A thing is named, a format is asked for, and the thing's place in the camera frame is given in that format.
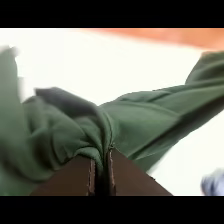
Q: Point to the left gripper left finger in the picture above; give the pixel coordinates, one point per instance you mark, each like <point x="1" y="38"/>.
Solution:
<point x="71" y="180"/>

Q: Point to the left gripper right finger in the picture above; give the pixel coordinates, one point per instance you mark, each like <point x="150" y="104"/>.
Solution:
<point x="133" y="181"/>

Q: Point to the green shirt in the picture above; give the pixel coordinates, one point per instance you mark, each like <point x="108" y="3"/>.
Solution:
<point x="66" y="133"/>

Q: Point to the blue garment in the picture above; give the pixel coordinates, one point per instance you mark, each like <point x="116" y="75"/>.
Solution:
<point x="214" y="183"/>

